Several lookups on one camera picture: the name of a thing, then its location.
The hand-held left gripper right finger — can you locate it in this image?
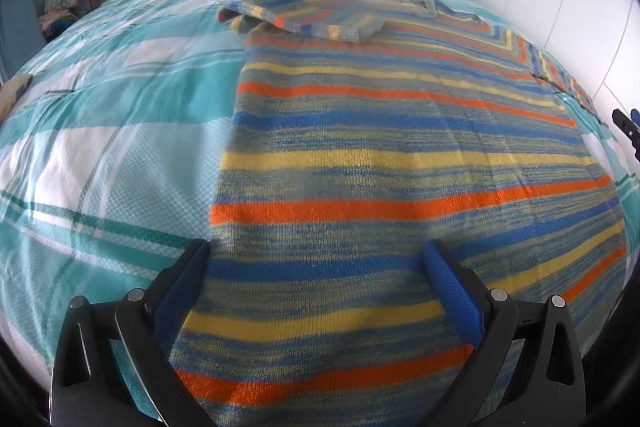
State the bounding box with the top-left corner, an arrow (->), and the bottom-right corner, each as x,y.
421,239 -> 586,427

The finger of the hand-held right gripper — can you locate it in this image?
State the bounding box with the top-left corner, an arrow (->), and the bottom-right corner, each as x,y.
612,108 -> 640,160

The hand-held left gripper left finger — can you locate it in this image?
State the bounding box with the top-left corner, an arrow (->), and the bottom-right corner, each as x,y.
50,238 -> 213,427

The striped knit sweater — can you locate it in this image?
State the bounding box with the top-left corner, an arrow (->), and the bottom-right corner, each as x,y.
167,0 -> 628,427

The teal plaid bedspread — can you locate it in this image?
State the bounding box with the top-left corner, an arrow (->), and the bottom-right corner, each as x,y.
0,0 -> 640,427

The beige patterned cloth item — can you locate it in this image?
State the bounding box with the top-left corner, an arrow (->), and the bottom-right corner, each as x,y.
0,74 -> 34,122

